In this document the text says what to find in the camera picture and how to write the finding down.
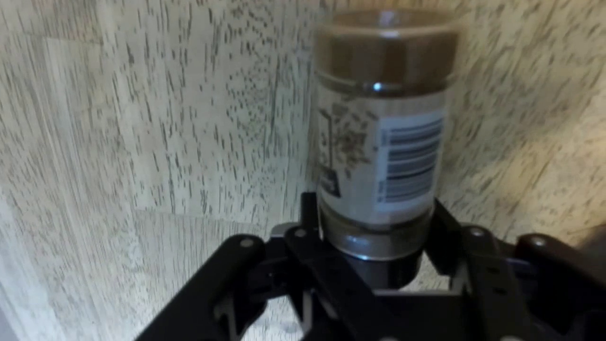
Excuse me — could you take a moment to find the glass spice bottle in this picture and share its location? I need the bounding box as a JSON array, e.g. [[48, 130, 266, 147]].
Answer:
[[315, 8, 461, 289]]

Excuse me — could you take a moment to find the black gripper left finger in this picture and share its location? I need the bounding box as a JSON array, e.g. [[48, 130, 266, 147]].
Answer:
[[137, 192, 380, 341]]

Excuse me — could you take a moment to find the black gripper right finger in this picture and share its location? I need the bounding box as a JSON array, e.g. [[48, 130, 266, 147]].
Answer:
[[416, 204, 606, 341]]

